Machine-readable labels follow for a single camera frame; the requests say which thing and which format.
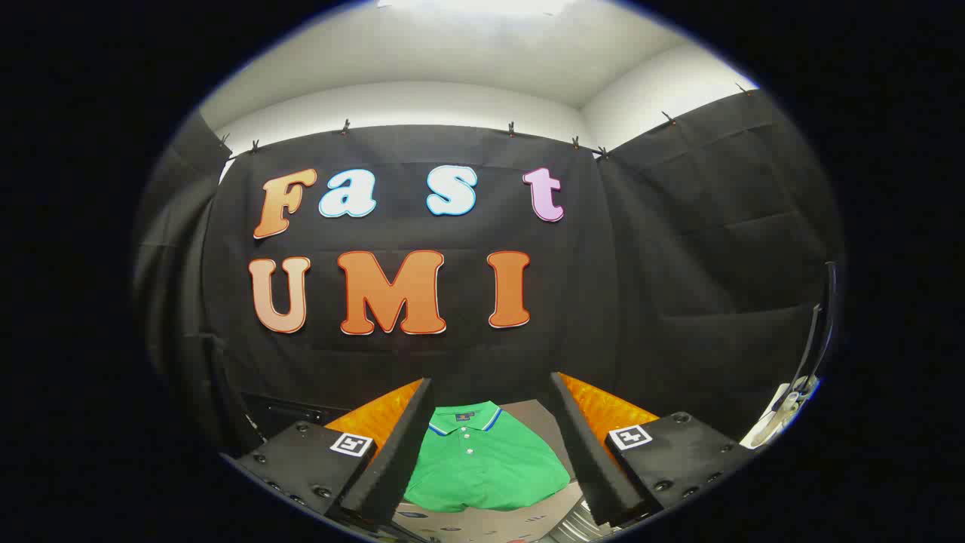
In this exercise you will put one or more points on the row of black cloth clips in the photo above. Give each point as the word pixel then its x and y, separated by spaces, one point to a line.
pixel 345 127

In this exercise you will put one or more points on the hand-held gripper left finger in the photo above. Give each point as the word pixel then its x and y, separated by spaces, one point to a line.
pixel 392 452

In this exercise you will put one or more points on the black backdrop cloth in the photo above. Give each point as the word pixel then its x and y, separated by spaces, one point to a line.
pixel 678 264

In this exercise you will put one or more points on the green polo shirt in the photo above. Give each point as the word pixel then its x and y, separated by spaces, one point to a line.
pixel 490 467

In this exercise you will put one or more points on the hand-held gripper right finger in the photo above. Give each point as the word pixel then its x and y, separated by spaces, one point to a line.
pixel 584 452

